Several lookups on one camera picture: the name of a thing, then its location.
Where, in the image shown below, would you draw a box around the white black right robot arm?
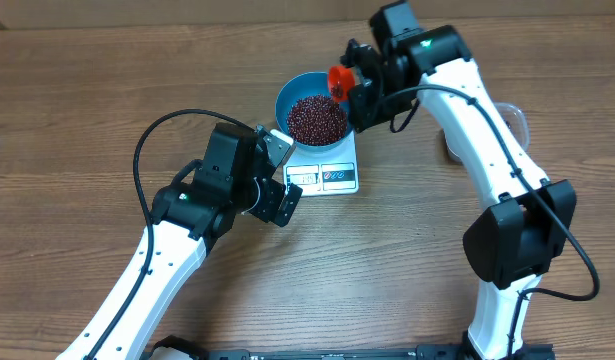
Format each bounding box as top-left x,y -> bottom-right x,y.
340,1 -> 576,359

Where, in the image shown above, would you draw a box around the white digital kitchen scale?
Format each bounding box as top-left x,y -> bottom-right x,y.
283,132 -> 360,197

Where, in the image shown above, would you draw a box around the red beans in bowl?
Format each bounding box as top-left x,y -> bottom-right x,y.
286,95 -> 348,146

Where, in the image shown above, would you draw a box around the clear plastic bean container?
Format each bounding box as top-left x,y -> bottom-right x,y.
442,102 -> 531,164

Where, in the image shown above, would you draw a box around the red plastic scoop blue handle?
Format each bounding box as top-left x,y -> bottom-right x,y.
327,65 -> 356,103

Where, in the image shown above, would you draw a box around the teal plastic bowl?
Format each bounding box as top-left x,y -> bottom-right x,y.
275,72 -> 354,146

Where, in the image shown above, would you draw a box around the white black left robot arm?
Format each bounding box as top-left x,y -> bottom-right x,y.
60,123 -> 302,359

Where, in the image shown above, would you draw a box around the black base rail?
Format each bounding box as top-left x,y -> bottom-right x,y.
141,334 -> 557,360

